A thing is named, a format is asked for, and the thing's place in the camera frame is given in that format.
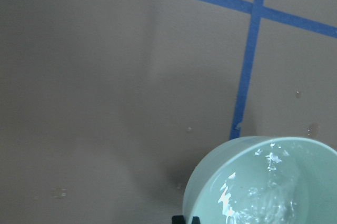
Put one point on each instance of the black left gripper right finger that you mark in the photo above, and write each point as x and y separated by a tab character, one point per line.
195	220

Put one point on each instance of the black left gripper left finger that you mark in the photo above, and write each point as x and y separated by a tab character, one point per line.
178	219

